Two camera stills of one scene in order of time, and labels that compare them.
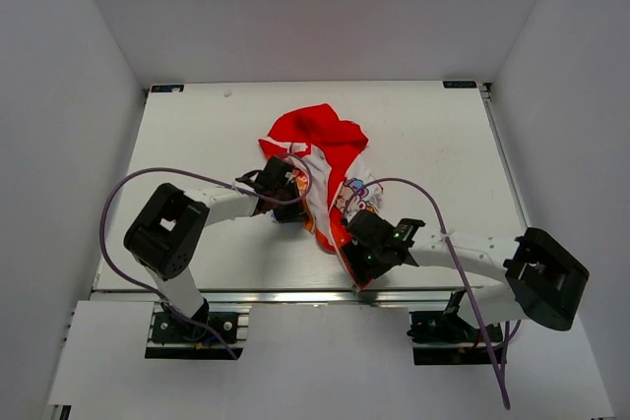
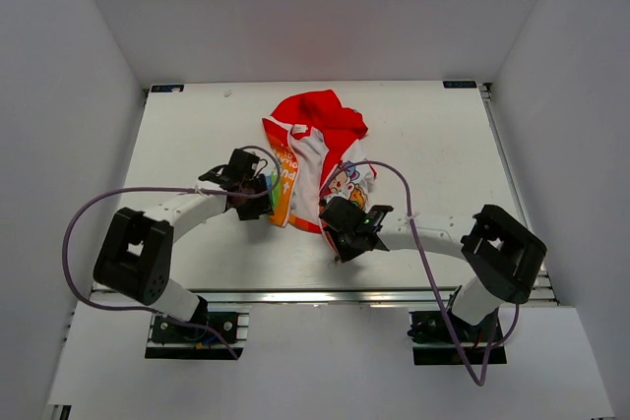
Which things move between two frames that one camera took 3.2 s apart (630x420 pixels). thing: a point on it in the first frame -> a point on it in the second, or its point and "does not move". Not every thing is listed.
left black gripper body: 285,212 -> 253,207
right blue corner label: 459,84 does not move
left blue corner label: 166,88 does not move
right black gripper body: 369,260 -> 343,243
